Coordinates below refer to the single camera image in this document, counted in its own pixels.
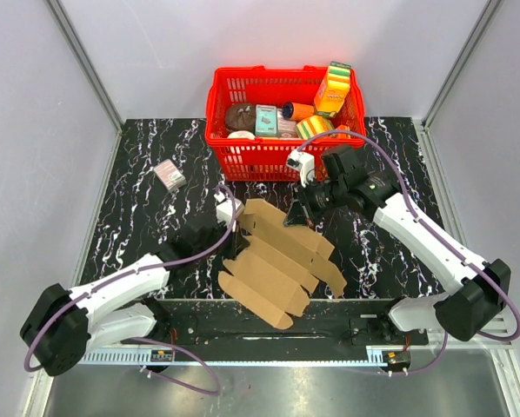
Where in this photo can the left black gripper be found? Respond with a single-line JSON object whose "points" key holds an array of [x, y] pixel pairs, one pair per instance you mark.
{"points": [[237, 242]]}

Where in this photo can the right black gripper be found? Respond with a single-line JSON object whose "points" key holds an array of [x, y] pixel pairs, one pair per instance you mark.
{"points": [[297, 215]]}

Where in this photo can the brown cardboard box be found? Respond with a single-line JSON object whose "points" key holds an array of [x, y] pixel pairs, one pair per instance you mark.
{"points": [[280, 267]]}

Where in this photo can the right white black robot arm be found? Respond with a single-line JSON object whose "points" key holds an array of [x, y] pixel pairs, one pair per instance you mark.
{"points": [[470, 298]]}

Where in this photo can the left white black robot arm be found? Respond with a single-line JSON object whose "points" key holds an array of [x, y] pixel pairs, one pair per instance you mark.
{"points": [[66, 324]]}

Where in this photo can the small pink card box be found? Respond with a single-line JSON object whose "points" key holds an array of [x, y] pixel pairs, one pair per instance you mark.
{"points": [[169, 175]]}

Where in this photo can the small orange box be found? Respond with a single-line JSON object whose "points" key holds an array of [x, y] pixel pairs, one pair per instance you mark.
{"points": [[340, 132]]}

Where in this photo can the teal small box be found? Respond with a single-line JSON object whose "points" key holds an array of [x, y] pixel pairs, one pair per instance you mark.
{"points": [[266, 121]]}

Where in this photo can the red plastic shopping basket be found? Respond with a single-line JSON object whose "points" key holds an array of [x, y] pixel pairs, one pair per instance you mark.
{"points": [[263, 158]]}

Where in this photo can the pink white packet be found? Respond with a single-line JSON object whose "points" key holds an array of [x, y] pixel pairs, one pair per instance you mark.
{"points": [[285, 128]]}

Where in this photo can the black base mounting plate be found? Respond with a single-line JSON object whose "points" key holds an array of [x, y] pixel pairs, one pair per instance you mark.
{"points": [[351, 320]]}

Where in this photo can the yellow green sponge pack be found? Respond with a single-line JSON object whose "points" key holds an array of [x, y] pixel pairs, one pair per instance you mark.
{"points": [[313, 126]]}

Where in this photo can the white round container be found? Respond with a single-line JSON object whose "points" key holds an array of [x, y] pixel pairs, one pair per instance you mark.
{"points": [[241, 134]]}

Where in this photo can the orange blue capped bottle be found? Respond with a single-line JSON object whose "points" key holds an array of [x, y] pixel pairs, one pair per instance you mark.
{"points": [[297, 111]]}

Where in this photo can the brown round bun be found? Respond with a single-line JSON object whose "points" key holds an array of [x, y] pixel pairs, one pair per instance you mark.
{"points": [[240, 116]]}

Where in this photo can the tall orange sponge pack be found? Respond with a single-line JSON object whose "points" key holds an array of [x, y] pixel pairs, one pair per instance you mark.
{"points": [[333, 90]]}

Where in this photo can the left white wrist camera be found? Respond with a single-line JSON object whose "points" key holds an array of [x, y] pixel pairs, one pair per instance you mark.
{"points": [[224, 209]]}

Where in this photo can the aluminium front rail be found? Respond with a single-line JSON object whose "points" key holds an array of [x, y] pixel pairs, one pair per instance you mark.
{"points": [[163, 350]]}

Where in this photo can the right aluminium corner post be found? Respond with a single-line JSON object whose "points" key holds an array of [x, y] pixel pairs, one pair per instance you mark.
{"points": [[470, 45]]}

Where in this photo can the aluminium corner post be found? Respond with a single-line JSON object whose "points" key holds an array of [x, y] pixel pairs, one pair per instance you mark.
{"points": [[470, 45], [69, 32]]}

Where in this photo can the left aluminium corner post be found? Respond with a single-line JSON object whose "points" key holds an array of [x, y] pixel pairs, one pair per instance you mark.
{"points": [[69, 32]]}

